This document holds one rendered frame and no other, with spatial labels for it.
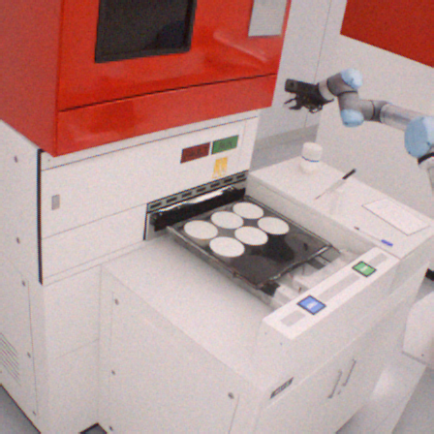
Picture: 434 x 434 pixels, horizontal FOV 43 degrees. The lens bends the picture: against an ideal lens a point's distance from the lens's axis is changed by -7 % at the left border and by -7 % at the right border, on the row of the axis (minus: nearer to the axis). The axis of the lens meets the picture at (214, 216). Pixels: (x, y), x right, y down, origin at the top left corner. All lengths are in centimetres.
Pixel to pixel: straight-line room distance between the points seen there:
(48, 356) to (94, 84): 85
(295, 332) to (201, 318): 31
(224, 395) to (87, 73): 85
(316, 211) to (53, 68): 98
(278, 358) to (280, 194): 72
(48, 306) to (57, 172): 41
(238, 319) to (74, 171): 58
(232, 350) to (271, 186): 69
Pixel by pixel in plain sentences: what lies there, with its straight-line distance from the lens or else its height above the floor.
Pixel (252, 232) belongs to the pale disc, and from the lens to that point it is 178.
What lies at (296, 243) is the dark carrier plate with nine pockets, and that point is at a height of 90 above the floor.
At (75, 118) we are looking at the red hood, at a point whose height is 131.
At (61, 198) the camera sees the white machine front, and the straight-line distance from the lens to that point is 148.
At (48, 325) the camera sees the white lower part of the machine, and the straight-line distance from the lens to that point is 170.
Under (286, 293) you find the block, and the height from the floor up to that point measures 91.
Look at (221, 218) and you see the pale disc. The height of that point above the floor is 90.
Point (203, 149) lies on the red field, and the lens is 177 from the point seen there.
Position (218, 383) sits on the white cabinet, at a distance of 147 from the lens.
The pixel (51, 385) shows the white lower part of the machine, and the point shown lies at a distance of 188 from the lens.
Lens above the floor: 181
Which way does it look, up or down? 30 degrees down
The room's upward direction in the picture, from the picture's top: 10 degrees clockwise
